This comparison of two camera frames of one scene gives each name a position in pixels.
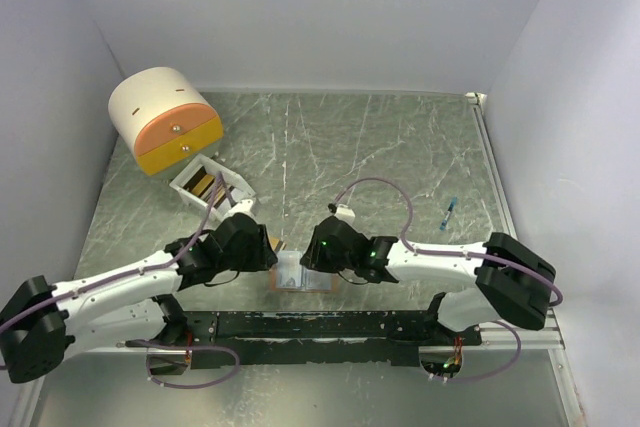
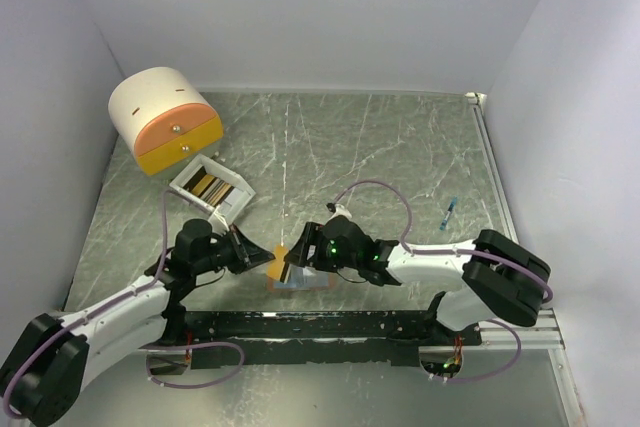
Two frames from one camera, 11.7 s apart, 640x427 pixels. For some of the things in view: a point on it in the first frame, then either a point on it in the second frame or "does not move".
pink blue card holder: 289,275 does not move
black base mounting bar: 317,339 does not move
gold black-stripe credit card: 276,243 -> 274,268
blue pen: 448,213 does not move
